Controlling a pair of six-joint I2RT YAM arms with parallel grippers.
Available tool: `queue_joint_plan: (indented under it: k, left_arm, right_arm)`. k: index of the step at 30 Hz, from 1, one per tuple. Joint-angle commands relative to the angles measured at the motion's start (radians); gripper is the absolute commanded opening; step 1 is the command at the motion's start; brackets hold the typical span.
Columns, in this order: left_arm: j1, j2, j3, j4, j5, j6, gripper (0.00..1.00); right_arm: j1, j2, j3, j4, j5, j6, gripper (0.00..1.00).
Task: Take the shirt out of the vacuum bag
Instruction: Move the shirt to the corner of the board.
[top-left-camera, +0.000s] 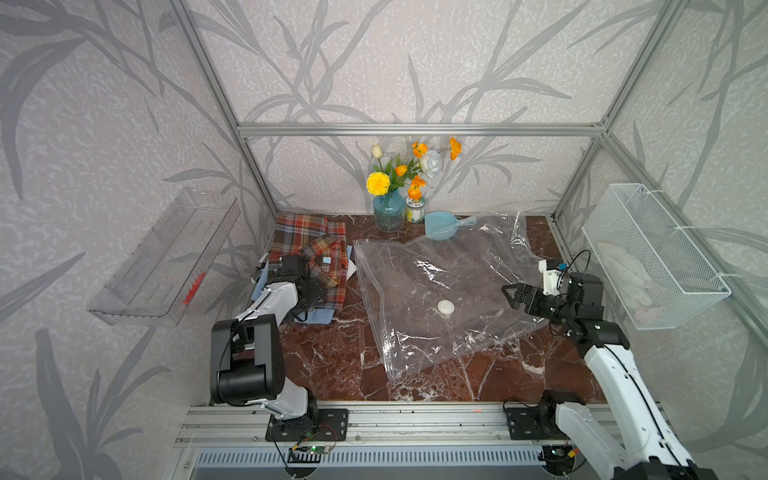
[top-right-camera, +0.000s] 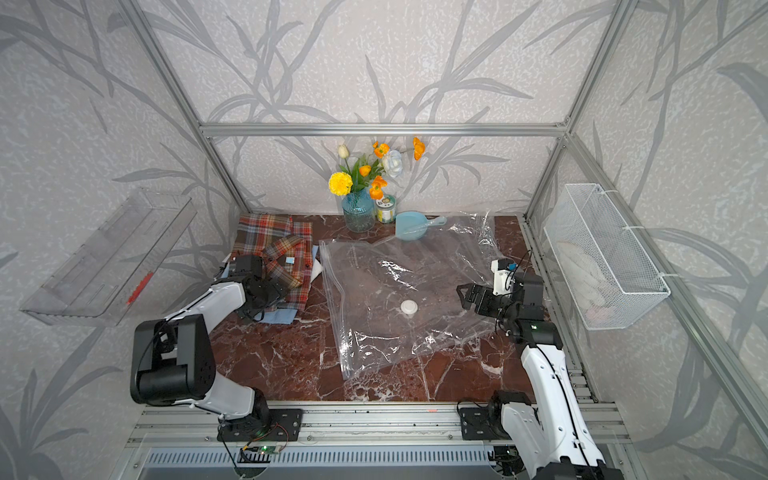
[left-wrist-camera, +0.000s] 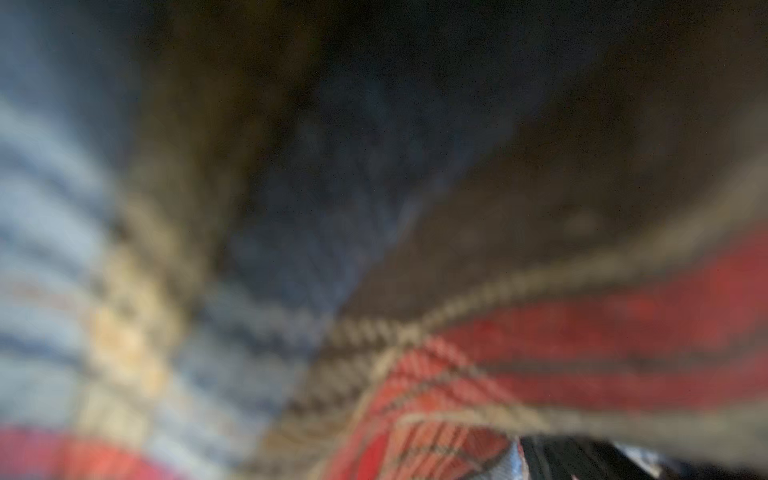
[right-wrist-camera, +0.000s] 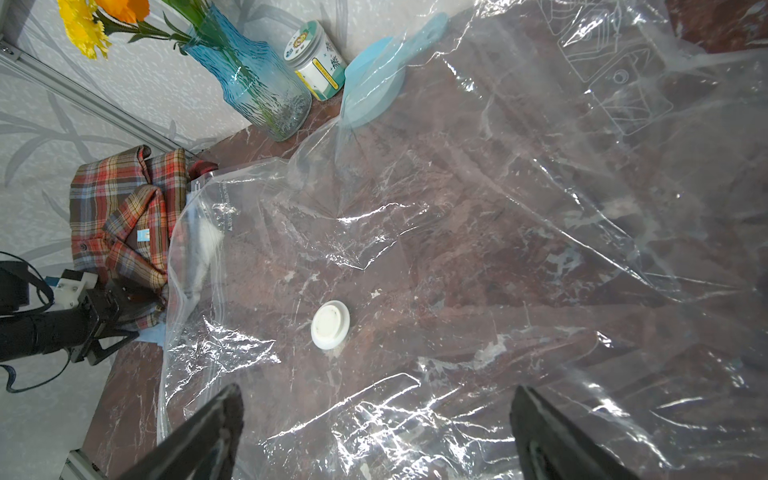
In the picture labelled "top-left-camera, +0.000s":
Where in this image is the clear plastic vacuum bag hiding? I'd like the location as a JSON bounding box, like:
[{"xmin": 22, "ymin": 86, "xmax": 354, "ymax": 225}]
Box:
[{"xmin": 353, "ymin": 214, "xmax": 547, "ymax": 380}]

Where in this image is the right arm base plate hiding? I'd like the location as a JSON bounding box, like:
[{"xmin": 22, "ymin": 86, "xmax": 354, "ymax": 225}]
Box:
[{"xmin": 503, "ymin": 406, "xmax": 565, "ymax": 441}]

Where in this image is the small white lidded jar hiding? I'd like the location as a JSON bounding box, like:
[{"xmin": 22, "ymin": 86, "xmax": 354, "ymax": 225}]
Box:
[{"xmin": 405, "ymin": 197, "xmax": 425, "ymax": 224}]

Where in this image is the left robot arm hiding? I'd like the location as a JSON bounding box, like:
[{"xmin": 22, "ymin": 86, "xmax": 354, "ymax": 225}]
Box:
[{"xmin": 209, "ymin": 275, "xmax": 326, "ymax": 424}]

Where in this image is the clear acrylic wall shelf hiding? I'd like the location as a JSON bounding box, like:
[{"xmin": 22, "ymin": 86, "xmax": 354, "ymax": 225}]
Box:
[{"xmin": 87, "ymin": 188, "xmax": 241, "ymax": 327}]

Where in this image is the white vacuum bag valve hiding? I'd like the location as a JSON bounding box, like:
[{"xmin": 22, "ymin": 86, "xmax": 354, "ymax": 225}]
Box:
[{"xmin": 437, "ymin": 299, "xmax": 455, "ymax": 316}]

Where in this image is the blue glass flower vase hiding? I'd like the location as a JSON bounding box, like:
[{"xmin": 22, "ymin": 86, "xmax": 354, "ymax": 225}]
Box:
[{"xmin": 373, "ymin": 190, "xmax": 406, "ymax": 233}]

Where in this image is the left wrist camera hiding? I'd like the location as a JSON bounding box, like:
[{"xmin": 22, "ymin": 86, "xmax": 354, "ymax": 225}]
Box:
[{"xmin": 267, "ymin": 255, "xmax": 310, "ymax": 284}]

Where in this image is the tartan plaid garment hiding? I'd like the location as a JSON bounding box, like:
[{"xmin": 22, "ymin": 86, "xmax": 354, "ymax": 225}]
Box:
[{"xmin": 269, "ymin": 213, "xmax": 349, "ymax": 312}]

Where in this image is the light blue plastic scoop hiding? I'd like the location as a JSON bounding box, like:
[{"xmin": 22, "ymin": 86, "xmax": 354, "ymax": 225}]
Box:
[{"xmin": 424, "ymin": 211, "xmax": 477, "ymax": 241}]

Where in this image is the light blue garment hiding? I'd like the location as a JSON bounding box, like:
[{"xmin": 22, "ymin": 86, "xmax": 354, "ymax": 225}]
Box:
[{"xmin": 247, "ymin": 260, "xmax": 334, "ymax": 325}]

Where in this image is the aluminium frame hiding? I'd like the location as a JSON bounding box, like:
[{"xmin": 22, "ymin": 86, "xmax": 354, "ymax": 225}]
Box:
[{"xmin": 181, "ymin": 1, "xmax": 767, "ymax": 479}]

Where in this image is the white cloth in basket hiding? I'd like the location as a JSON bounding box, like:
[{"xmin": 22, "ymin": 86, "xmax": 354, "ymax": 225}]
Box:
[{"xmin": 597, "ymin": 241, "xmax": 660, "ymax": 325}]

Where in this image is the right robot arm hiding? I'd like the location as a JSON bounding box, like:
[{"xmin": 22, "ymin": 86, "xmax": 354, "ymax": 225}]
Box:
[{"xmin": 501, "ymin": 274, "xmax": 717, "ymax": 479}]

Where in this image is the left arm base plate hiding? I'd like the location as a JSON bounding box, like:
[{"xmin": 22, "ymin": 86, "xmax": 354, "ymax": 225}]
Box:
[{"xmin": 265, "ymin": 408, "xmax": 349, "ymax": 443}]

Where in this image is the white wire wall basket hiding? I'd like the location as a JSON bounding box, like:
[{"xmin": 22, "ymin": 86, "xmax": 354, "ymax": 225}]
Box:
[{"xmin": 582, "ymin": 183, "xmax": 732, "ymax": 330}]

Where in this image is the white garment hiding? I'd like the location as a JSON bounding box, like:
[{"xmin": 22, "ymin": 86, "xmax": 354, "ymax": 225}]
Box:
[{"xmin": 346, "ymin": 245, "xmax": 357, "ymax": 280}]

